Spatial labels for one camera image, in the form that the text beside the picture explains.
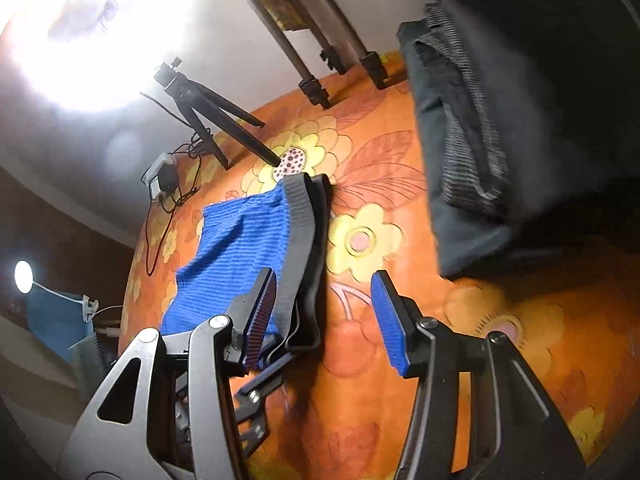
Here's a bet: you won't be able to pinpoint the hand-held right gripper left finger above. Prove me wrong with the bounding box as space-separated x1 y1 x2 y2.
57 267 297 480

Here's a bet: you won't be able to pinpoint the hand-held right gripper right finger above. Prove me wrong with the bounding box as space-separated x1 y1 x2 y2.
370 270 587 480

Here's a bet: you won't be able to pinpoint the blue pants with grey waistband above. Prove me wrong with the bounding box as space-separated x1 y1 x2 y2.
159 172 337 372

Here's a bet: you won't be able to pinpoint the orange floral bedsheet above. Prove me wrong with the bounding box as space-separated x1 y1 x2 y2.
117 50 640 480

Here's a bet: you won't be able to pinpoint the power strip with black adapter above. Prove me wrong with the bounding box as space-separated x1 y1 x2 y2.
142 152 182 206

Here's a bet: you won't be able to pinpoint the small black tripod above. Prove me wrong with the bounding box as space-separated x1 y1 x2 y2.
152 56 281 171

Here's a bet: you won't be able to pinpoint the white clip lamp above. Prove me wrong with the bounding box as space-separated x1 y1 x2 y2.
13 260 99 322

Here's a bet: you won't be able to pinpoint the pile of dark folded clothes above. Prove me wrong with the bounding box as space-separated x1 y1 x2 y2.
396 0 640 281

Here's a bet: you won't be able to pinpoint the large grey tripod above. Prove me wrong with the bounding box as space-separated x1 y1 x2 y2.
202 0 390 110

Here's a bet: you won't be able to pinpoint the black cable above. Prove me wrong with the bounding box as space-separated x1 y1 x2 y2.
139 90 217 277

